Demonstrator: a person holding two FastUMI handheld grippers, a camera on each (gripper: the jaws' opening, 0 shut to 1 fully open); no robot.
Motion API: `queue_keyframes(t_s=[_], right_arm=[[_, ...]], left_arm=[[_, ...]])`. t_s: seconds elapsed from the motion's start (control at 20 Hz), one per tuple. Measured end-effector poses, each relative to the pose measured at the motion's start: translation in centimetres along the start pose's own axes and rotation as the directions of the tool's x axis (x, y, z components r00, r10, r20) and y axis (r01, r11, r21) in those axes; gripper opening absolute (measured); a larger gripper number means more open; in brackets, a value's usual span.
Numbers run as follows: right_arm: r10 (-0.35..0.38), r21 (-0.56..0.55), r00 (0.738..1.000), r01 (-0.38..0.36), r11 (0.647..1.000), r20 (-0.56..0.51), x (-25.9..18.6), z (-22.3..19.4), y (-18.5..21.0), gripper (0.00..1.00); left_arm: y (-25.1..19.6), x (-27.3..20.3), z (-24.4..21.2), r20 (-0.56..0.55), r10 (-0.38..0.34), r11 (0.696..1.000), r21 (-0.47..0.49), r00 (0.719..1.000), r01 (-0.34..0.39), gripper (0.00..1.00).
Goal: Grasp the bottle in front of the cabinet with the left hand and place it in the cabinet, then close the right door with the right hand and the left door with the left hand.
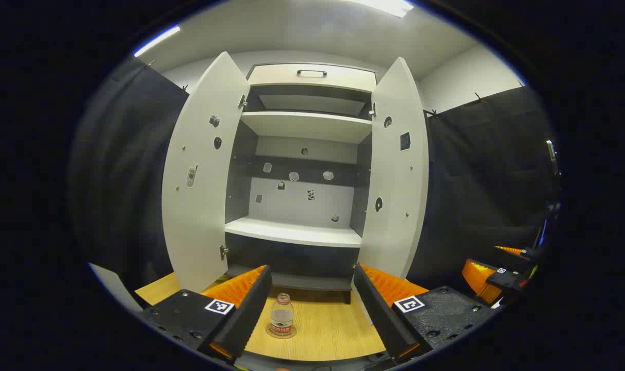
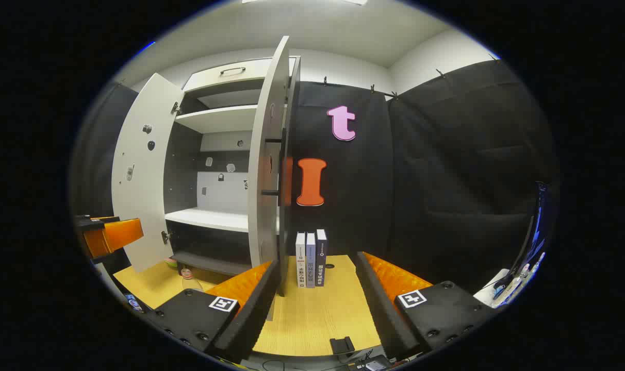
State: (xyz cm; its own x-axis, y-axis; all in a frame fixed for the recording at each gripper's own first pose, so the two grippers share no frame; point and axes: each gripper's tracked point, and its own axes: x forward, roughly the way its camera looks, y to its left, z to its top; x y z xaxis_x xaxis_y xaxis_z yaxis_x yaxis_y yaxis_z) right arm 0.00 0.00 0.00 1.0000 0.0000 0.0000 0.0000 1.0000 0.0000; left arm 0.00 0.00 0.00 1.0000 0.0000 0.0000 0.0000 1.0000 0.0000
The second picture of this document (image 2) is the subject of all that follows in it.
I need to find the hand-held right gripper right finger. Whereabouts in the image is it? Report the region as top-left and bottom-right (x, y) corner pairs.
(354, 251), (495, 362)

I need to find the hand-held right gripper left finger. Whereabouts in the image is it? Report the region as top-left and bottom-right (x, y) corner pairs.
(146, 259), (283, 364)

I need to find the white cabinet door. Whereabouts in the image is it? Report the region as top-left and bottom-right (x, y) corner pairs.
(247, 35), (292, 321)
(110, 72), (185, 274)

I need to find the black desk clamp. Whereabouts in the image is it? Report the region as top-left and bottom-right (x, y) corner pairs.
(330, 336), (355, 356)

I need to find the black box with white label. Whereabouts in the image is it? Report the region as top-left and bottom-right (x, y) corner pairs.
(348, 355), (393, 371)

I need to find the dark navy book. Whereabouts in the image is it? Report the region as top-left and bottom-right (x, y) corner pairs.
(315, 229), (328, 287)

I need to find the grey blue book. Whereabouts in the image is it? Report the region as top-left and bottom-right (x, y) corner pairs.
(305, 233), (317, 288)

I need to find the white cabinet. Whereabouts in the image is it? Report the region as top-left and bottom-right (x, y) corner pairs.
(163, 56), (301, 297)

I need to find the white side table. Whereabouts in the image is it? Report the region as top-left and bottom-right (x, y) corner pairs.
(472, 268), (530, 310)

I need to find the clear plastic bottle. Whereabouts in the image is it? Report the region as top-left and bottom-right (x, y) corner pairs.
(498, 265), (532, 305)
(521, 251), (546, 281)

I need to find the black backdrop cloth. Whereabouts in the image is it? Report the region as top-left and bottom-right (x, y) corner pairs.
(70, 59), (558, 295)

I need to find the curved computer monitor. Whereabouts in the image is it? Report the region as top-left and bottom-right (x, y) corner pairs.
(516, 180), (553, 281)

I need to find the black door handle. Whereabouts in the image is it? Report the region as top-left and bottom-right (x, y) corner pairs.
(261, 129), (287, 199)

